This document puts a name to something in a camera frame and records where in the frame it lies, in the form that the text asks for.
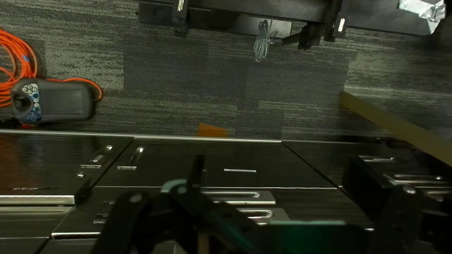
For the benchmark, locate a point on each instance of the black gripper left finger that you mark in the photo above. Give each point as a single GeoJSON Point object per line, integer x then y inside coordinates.
{"type": "Point", "coordinates": [156, 221]}

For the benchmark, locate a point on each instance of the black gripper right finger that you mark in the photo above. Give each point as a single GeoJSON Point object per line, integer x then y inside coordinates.
{"type": "Point", "coordinates": [400, 207]}

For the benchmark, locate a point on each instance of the small orange floor scrap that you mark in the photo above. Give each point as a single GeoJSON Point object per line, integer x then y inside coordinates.
{"type": "Point", "coordinates": [211, 131]}

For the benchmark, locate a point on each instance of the dark handheld controller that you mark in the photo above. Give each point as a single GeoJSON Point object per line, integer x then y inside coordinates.
{"type": "Point", "coordinates": [51, 101]}

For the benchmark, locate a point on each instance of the crumpled white paper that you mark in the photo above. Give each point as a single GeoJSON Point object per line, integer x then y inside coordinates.
{"type": "Point", "coordinates": [424, 11]}

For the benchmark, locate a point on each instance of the wooden post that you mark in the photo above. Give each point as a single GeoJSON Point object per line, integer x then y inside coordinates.
{"type": "Point", "coordinates": [396, 125]}

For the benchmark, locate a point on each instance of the black table base frame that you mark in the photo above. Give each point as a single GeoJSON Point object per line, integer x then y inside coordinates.
{"type": "Point", "coordinates": [235, 12]}

